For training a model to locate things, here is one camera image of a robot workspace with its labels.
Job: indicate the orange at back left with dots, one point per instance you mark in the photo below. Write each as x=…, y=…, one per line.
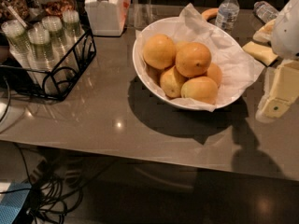
x=159, y=51

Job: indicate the plastic cup stack far left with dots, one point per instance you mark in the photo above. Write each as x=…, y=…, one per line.
x=18, y=41

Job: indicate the orange at right side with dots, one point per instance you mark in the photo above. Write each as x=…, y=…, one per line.
x=215, y=73

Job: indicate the yellow packet on table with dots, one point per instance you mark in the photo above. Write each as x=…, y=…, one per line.
x=261, y=53

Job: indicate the plastic cup stack centre back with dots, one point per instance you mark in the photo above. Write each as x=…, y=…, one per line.
x=57, y=36

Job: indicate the plastic cup stack centre front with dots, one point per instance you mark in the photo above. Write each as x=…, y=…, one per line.
x=42, y=57

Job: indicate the pale packet near bottle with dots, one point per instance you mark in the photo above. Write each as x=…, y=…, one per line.
x=263, y=35

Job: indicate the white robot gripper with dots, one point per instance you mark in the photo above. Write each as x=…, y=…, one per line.
x=286, y=34

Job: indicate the white lidded canister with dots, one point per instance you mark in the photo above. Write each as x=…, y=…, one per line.
x=107, y=17

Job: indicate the upright clear water bottle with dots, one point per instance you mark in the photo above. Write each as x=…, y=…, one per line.
x=227, y=15

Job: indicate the orange behind the bowl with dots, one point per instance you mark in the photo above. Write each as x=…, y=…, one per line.
x=210, y=13

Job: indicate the lying clear water bottle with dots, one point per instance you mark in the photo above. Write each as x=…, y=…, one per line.
x=264, y=11

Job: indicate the orange at front left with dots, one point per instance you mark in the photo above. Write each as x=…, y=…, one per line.
x=171, y=82

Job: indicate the blue box on floor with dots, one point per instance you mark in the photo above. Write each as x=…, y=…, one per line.
x=12, y=201

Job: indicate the large orange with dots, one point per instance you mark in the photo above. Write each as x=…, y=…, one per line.
x=193, y=59

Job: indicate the white paper liner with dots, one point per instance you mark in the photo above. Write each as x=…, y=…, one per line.
x=230, y=62

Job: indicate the black wire rack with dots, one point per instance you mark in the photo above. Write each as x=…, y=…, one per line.
x=56, y=83

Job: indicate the glass jar with snacks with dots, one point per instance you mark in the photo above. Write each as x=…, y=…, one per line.
x=53, y=0

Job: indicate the plastic cup stack right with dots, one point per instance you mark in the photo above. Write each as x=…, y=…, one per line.
x=72, y=25

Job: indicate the plastic cup stack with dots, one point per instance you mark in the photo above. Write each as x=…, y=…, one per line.
x=72, y=25
x=57, y=36
x=42, y=57
x=18, y=41

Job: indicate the white ceramic bowl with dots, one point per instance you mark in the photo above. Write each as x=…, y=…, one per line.
x=146, y=86

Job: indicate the orange at front right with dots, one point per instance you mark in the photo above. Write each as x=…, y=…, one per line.
x=202, y=89

